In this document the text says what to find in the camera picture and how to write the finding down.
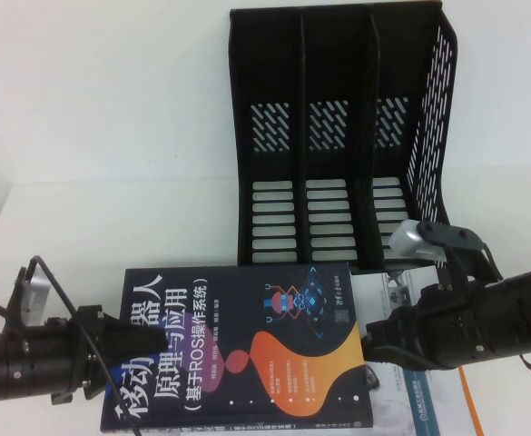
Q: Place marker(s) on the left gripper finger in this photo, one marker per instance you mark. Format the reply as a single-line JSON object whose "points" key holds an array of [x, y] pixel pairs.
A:
{"points": [[129, 340]]}

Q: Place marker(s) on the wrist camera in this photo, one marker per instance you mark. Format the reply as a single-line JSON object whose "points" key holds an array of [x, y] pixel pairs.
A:
{"points": [[428, 240], [36, 290]]}

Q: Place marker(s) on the white automotive suspension book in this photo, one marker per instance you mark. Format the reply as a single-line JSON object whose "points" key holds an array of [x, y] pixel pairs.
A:
{"points": [[392, 399]]}

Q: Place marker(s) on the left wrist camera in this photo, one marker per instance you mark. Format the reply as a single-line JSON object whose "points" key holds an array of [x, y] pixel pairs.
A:
{"points": [[36, 290]]}

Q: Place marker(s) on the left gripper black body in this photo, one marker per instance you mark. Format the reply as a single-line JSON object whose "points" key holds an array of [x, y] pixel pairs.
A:
{"points": [[81, 354]]}

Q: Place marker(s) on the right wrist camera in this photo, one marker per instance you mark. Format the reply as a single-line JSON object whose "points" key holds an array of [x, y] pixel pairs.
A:
{"points": [[428, 240]]}

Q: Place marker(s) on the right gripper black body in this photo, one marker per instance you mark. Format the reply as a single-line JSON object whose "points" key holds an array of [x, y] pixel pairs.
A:
{"points": [[442, 327]]}

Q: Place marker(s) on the black plastic book stand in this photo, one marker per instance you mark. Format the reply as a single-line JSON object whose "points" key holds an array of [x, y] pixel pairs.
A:
{"points": [[333, 136]]}

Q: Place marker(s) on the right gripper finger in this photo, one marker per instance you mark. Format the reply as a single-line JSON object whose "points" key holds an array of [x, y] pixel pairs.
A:
{"points": [[392, 355], [383, 333]]}

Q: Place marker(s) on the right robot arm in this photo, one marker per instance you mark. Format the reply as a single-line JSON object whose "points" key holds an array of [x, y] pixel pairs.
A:
{"points": [[519, 313]]}

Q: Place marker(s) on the dark mobile robotics book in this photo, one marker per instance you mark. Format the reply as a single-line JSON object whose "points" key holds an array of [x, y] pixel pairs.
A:
{"points": [[256, 345]]}

